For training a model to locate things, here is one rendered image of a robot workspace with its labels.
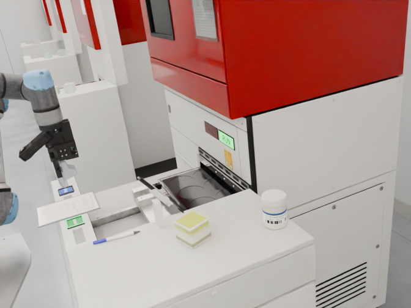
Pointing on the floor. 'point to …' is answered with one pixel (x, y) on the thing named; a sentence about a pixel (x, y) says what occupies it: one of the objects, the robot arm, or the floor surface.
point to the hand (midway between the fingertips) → (61, 184)
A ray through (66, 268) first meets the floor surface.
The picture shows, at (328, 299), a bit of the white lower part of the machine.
